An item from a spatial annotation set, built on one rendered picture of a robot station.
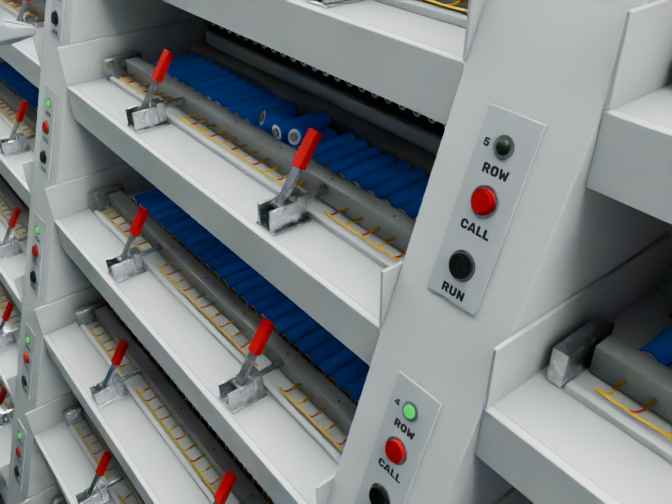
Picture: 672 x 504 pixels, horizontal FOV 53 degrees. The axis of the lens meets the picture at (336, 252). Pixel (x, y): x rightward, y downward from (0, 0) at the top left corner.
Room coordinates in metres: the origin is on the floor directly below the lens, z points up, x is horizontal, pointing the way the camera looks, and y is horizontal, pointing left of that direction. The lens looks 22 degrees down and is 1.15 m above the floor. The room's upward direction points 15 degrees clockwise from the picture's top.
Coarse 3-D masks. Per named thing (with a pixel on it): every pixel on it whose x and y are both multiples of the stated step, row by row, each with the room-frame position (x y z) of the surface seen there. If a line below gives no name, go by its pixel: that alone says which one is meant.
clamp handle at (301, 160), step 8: (312, 128) 0.56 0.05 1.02; (312, 136) 0.56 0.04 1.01; (320, 136) 0.56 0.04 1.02; (304, 144) 0.56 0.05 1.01; (312, 144) 0.56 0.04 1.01; (304, 152) 0.55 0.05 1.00; (312, 152) 0.56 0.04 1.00; (296, 160) 0.56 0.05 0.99; (304, 160) 0.55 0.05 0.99; (296, 168) 0.55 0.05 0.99; (304, 168) 0.55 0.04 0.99; (288, 176) 0.56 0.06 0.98; (296, 176) 0.55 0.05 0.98; (288, 184) 0.55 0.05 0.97; (280, 192) 0.55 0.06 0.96; (288, 192) 0.55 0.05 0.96; (280, 200) 0.55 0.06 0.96; (288, 200) 0.56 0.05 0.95
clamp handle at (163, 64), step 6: (162, 54) 0.75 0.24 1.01; (168, 54) 0.74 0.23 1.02; (162, 60) 0.74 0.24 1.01; (168, 60) 0.74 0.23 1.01; (156, 66) 0.74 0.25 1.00; (162, 66) 0.74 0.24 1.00; (168, 66) 0.74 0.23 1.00; (156, 72) 0.74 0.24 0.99; (162, 72) 0.74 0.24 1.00; (156, 78) 0.74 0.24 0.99; (162, 78) 0.74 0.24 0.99; (150, 84) 0.74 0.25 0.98; (156, 84) 0.74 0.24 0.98; (150, 90) 0.74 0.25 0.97; (150, 96) 0.73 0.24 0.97; (144, 102) 0.73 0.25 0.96; (144, 108) 0.73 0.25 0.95
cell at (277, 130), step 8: (320, 112) 0.70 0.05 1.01; (288, 120) 0.67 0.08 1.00; (296, 120) 0.68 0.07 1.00; (304, 120) 0.68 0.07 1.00; (312, 120) 0.69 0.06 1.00; (320, 120) 0.69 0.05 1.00; (328, 120) 0.70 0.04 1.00; (272, 128) 0.67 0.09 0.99; (280, 128) 0.66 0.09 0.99; (288, 128) 0.66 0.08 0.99; (280, 136) 0.66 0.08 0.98
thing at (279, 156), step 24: (144, 72) 0.84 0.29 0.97; (168, 96) 0.80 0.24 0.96; (192, 96) 0.76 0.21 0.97; (216, 120) 0.72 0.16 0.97; (240, 120) 0.70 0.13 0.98; (240, 144) 0.69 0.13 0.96; (264, 144) 0.65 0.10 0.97; (288, 168) 0.62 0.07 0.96; (312, 168) 0.61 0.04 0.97; (336, 192) 0.57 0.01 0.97; (360, 192) 0.57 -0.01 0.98; (360, 216) 0.55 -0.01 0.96; (384, 216) 0.53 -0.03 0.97; (408, 216) 0.53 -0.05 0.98; (408, 240) 0.51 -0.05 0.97
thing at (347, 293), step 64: (64, 64) 0.84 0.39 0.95; (256, 64) 0.86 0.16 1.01; (128, 128) 0.73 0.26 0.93; (192, 128) 0.74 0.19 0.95; (384, 128) 0.69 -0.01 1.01; (192, 192) 0.62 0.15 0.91; (256, 192) 0.60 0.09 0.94; (256, 256) 0.55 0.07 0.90; (320, 256) 0.51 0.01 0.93; (384, 256) 0.51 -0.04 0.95; (320, 320) 0.48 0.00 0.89; (384, 320) 0.43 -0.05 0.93
